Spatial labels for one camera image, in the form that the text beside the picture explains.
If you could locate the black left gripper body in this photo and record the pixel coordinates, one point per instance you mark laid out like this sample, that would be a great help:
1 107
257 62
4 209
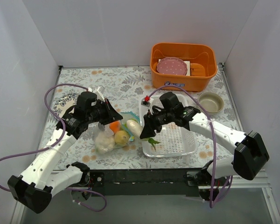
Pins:
106 111

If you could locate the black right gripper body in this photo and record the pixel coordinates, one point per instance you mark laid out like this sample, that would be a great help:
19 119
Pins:
154 122

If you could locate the orange tangerine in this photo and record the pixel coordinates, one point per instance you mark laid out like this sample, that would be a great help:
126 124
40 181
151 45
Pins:
115 126

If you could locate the clear zip top bag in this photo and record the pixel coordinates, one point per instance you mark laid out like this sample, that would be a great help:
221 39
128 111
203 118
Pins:
104 130

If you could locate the white cauliflower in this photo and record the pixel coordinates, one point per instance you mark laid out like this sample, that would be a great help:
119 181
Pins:
104 144

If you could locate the white radish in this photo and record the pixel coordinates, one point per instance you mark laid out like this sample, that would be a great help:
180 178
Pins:
134 127

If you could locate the yellow pear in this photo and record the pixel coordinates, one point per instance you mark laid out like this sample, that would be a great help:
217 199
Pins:
121 137

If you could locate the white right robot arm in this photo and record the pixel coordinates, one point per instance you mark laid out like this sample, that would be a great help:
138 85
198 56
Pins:
248 149

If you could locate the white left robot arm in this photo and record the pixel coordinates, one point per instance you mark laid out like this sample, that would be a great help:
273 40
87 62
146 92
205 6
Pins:
36 185

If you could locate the blue floral plate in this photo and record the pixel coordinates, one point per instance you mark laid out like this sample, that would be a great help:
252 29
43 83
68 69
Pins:
64 103

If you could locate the white plastic basket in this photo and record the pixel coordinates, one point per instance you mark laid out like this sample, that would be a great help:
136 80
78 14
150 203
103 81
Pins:
174 140

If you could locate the floral tablecloth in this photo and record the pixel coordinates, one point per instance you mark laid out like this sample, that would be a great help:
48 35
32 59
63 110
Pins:
124 86

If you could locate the beige ceramic bowl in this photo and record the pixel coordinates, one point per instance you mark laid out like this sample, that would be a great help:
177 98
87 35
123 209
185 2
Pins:
211 102

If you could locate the pink dotted plate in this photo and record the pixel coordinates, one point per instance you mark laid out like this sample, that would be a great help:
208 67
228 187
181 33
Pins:
172 66

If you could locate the orange soap dish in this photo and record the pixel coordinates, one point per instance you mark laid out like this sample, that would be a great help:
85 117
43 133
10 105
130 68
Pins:
197 70

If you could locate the orange plastic tub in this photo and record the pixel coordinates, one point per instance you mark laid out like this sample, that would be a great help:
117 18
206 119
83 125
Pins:
189 53

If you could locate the black base bar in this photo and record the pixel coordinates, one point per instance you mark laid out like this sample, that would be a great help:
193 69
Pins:
142 182

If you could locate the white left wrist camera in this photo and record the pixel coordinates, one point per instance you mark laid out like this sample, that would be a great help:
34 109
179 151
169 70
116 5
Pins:
98 91

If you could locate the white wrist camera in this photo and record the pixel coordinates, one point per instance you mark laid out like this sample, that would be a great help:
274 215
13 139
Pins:
147 102
98 91

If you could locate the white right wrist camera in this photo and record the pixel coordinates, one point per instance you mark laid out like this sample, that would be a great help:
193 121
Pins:
147 102

